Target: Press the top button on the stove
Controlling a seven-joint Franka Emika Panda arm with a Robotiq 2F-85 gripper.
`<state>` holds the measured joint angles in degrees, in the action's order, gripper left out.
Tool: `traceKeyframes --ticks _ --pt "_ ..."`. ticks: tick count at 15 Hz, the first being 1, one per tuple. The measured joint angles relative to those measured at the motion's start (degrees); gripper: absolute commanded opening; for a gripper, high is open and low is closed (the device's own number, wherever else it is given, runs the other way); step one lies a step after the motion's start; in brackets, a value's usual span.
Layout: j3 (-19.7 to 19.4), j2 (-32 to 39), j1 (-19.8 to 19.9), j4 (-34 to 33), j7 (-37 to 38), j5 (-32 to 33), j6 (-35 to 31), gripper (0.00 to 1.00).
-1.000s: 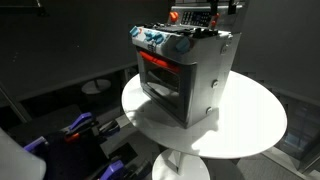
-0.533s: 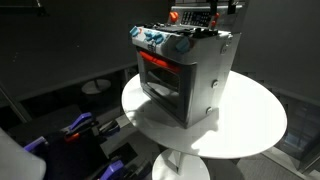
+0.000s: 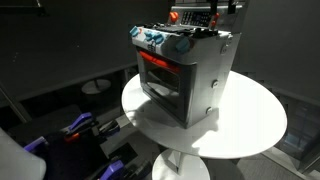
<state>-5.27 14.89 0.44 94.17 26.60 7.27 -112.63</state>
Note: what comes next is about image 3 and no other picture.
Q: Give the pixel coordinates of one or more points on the white round table pedestal base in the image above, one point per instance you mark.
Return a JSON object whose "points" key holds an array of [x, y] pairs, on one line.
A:
{"points": [[180, 165]]}

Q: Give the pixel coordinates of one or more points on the dark oven door window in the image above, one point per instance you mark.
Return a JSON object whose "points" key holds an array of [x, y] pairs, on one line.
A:
{"points": [[163, 86]]}

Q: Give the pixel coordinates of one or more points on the dark shelf with blue bins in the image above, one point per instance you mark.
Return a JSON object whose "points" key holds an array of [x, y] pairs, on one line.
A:
{"points": [[300, 133]]}

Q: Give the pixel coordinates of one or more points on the black burner grate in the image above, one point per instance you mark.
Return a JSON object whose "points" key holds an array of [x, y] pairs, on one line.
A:
{"points": [[180, 29]]}

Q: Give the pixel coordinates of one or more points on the red round timer dial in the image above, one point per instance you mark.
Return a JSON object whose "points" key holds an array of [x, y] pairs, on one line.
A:
{"points": [[173, 16]]}

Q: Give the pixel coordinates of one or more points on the black spring clamp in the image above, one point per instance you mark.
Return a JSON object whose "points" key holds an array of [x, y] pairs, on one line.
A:
{"points": [[109, 128]]}

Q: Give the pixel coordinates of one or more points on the purple spring clamp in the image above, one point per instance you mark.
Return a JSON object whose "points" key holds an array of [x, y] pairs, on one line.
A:
{"points": [[112, 170], [80, 121], [35, 145]]}

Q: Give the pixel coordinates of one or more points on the small red stove button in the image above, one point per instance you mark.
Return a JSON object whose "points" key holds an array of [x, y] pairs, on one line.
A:
{"points": [[216, 15], [213, 23]]}

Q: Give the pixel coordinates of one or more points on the grey toy stove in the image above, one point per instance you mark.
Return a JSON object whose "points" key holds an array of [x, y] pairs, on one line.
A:
{"points": [[200, 76]]}

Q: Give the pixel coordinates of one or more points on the blue stove knob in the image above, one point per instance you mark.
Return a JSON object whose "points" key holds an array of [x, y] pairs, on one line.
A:
{"points": [[182, 44], [134, 31], [158, 38], [149, 35]]}

